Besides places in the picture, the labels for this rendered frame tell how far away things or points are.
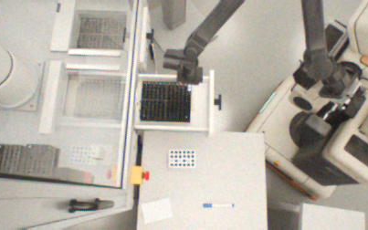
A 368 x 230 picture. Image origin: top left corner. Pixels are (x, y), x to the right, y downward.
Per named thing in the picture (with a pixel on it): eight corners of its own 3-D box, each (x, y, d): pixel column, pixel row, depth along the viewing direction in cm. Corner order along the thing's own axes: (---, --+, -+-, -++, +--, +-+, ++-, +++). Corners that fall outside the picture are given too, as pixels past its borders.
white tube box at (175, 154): (194, 151, 135) (195, 149, 132) (195, 168, 133) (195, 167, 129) (169, 151, 135) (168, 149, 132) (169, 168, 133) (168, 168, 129)
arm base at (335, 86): (341, 99, 95) (359, 73, 97) (332, 82, 91) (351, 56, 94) (319, 97, 102) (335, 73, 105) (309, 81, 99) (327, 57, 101)
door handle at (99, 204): (117, 198, 72) (95, 200, 54) (116, 209, 72) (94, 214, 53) (98, 197, 72) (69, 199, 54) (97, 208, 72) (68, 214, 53)
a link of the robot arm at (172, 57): (196, 50, 94) (200, 37, 100) (162, 44, 95) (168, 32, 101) (192, 79, 103) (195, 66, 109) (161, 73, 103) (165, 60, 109)
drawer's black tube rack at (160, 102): (191, 88, 135) (191, 82, 129) (190, 123, 131) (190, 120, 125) (144, 86, 135) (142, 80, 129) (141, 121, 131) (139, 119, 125)
